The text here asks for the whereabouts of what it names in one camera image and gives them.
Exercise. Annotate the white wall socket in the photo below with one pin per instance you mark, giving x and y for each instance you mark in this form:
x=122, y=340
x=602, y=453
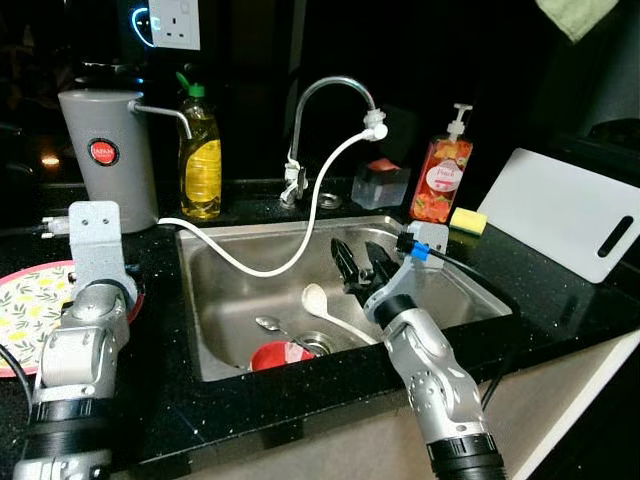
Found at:
x=175, y=25

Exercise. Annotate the red bowl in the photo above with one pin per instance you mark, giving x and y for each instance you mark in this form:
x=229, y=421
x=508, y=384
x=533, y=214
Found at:
x=275, y=357

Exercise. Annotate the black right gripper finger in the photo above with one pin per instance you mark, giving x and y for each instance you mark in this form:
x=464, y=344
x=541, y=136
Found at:
x=381, y=265
x=348, y=265

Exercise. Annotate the metal sink drain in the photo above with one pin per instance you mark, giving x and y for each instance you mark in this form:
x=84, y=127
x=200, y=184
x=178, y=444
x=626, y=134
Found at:
x=318, y=345

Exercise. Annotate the round metal countertop hole cover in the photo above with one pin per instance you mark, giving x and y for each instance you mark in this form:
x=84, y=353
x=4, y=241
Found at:
x=328, y=201

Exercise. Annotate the yellow green sponge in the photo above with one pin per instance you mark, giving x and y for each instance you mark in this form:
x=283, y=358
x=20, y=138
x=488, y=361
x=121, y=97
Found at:
x=467, y=220

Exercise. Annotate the lemon print plate red rim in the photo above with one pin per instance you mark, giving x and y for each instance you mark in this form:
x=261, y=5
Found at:
x=30, y=310

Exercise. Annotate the small orange indicator light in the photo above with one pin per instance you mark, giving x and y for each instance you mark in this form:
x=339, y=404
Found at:
x=48, y=160

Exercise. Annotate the peach hand soap pump bottle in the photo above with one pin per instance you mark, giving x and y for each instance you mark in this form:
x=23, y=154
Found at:
x=440, y=185

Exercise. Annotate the green cloth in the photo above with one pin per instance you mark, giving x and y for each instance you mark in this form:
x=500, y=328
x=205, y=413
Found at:
x=580, y=15

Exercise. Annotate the white plastic cutting board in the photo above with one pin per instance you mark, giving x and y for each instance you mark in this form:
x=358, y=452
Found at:
x=560, y=210

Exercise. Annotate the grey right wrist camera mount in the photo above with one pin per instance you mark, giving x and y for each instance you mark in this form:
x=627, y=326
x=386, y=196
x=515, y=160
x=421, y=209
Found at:
x=432, y=235

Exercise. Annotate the white plastic ladle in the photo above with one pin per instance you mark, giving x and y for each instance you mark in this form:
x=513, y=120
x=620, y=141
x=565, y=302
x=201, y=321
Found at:
x=315, y=300

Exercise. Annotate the stainless steel sink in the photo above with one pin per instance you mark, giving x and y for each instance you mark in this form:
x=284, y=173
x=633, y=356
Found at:
x=230, y=310

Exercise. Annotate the chrome curved faucet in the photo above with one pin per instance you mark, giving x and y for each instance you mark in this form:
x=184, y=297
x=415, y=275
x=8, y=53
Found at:
x=300, y=110

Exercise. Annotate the yellow dish soap bottle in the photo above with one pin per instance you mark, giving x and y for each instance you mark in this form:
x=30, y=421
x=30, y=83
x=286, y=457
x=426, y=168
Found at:
x=200, y=170

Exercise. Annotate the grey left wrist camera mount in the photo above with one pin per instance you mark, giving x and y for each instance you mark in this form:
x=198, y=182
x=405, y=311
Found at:
x=95, y=240

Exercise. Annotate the grey water filter jug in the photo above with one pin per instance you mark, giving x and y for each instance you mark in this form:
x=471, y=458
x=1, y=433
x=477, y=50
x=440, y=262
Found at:
x=110, y=185

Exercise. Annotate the beige cabinet front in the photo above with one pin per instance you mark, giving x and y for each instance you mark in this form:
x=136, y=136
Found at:
x=560, y=420

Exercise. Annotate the small metal spoon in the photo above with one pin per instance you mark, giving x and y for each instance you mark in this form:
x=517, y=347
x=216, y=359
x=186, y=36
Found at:
x=268, y=323

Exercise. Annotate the small clear plastic container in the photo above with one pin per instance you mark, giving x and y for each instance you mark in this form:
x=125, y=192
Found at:
x=378, y=190

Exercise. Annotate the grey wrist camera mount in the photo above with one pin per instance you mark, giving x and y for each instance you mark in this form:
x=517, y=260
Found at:
x=432, y=235
x=95, y=240

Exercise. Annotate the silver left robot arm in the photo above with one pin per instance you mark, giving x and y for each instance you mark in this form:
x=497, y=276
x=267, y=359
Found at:
x=75, y=360

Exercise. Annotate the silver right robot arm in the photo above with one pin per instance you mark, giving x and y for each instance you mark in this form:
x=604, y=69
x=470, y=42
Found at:
x=430, y=370

